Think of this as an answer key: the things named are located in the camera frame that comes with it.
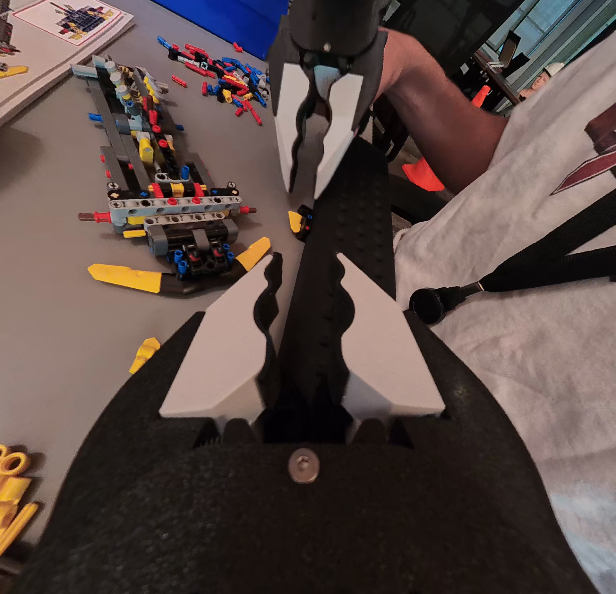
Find yellow black lego piece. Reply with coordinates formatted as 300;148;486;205
288;203;316;241

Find lego instruction booklet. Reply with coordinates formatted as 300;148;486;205
0;0;135;125

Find yellow lego wedge piece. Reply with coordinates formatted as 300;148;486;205
129;337;161;374

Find lego car chassis model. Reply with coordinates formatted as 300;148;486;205
71;55;272;296

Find scattered small lego pins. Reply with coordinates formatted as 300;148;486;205
156;36;270;125

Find background office desk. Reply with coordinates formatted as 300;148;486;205
474;50;520;104

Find blue plastic bin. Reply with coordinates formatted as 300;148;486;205
112;0;289;32

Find large orange traffic cone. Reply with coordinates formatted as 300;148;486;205
402;85;492;192

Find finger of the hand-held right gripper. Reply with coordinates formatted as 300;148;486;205
273;63;314;194
313;72;365;199

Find person's right forearm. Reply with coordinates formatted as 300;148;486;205
375;26;510;194

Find black mesh office chair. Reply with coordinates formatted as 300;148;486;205
385;0;540;70

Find pile of yellow lego pieces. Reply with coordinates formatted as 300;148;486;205
0;444;39;556

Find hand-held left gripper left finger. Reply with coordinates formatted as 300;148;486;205
159;252;285;443

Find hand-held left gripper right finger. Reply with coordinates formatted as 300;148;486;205
337;252;447;443

